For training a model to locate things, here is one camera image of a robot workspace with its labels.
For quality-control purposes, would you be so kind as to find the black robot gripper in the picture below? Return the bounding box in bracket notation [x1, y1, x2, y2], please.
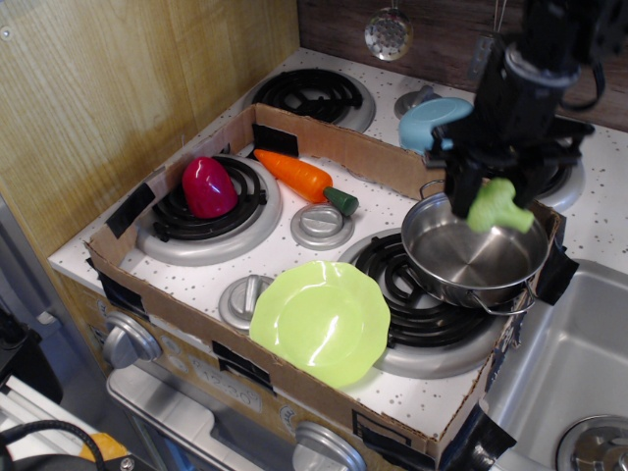
[424, 41, 595, 219]

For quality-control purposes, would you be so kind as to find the green toy broccoli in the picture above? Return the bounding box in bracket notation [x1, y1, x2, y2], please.
[466, 178, 535, 234]

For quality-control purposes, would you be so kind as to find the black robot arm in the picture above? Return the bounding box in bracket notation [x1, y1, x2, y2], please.
[426, 1, 627, 218]

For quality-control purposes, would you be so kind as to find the stainless steel pan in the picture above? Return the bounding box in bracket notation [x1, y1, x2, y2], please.
[401, 192, 550, 316]

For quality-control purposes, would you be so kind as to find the back right black burner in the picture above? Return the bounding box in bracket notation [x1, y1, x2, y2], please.
[532, 115, 588, 213]

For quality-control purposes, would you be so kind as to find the black burner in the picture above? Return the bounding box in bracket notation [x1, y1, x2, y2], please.
[532, 115, 588, 213]
[340, 229, 505, 380]
[136, 154, 282, 267]
[242, 69, 376, 132]

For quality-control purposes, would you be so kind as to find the light blue plastic bowl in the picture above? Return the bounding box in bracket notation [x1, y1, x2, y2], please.
[398, 97, 474, 155]

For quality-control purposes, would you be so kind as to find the back silver stove knob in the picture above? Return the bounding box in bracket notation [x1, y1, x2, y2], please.
[393, 85, 440, 119]

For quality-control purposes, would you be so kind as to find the silver stove knob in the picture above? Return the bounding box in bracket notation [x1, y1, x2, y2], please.
[393, 85, 440, 119]
[290, 203, 354, 251]
[218, 275, 273, 333]

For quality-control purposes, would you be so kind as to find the hanging metal spatula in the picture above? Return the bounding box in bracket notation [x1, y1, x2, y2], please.
[467, 0, 508, 82]

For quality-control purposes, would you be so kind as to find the front right black burner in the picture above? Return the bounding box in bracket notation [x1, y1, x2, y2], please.
[340, 229, 505, 380]

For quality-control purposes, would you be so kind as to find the hanging metal strainer ladle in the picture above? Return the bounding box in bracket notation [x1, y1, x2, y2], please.
[364, 0, 414, 62]

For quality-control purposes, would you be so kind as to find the orange toy carrot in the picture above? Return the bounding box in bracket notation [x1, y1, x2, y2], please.
[253, 148, 359, 216]

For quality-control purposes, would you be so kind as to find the centre silver stove knob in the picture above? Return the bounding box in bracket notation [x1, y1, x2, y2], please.
[290, 203, 354, 251]

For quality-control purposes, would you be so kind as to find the back left black burner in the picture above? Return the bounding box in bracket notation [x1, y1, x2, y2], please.
[242, 69, 376, 132]

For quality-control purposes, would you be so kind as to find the steel sink basin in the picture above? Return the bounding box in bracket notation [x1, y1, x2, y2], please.
[486, 260, 627, 470]

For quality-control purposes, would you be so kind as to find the light green plastic plate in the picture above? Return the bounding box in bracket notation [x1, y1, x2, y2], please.
[249, 261, 391, 388]

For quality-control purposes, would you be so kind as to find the cardboard fence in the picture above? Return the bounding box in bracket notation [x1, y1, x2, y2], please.
[85, 102, 580, 471]

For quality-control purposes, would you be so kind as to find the silver sink drain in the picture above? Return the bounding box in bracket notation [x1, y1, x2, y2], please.
[555, 415, 627, 470]

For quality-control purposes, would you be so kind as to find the magenta toy eggplant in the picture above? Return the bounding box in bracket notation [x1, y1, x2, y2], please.
[182, 156, 238, 219]

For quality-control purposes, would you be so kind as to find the front silver stove knob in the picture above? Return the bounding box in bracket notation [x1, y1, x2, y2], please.
[218, 275, 273, 333]

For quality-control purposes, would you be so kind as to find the right oven dial knob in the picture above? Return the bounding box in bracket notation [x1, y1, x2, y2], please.
[291, 421, 367, 471]

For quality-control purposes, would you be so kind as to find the oven dial knob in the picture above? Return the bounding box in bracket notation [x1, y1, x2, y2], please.
[291, 421, 367, 471]
[103, 311, 162, 369]

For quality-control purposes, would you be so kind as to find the front left black burner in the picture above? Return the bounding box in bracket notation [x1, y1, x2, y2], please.
[136, 154, 282, 267]

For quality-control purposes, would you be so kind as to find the left oven dial knob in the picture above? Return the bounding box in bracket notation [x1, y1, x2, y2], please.
[103, 311, 162, 369]

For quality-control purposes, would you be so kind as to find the orange yellow cloth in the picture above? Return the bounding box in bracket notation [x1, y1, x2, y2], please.
[78, 432, 129, 462]

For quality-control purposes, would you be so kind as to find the silver oven door handle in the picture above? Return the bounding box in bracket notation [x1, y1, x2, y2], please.
[107, 366, 268, 470]

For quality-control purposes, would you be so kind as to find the black cable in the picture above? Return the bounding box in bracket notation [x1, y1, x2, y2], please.
[0, 419, 107, 471]

